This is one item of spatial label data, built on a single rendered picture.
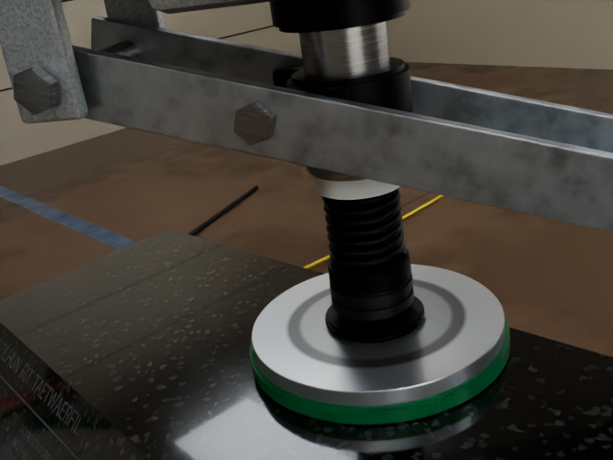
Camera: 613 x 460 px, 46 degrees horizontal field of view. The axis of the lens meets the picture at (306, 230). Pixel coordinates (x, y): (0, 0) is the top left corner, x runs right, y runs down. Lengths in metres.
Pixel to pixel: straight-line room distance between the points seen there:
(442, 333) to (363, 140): 0.18
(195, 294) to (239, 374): 0.17
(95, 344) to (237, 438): 0.23
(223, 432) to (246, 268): 0.29
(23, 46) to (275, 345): 0.30
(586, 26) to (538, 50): 0.43
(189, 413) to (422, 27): 6.25
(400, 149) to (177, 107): 0.16
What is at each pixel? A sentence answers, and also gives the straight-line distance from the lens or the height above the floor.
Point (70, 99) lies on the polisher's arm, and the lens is 0.54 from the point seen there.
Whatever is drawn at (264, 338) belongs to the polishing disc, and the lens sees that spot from 0.62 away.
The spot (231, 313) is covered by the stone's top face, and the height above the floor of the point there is 0.87.
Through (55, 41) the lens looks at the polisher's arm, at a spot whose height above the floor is 1.16.
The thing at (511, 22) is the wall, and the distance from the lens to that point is 6.20.
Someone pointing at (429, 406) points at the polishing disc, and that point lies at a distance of 0.55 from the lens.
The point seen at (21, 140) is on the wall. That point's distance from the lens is 5.56.
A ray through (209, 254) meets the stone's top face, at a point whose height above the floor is 0.87.
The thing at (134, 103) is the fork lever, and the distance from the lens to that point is 0.54.
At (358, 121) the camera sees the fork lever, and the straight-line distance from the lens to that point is 0.50.
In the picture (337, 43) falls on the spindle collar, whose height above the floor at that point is 1.13.
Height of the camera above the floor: 1.20
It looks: 22 degrees down
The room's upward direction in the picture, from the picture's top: 8 degrees counter-clockwise
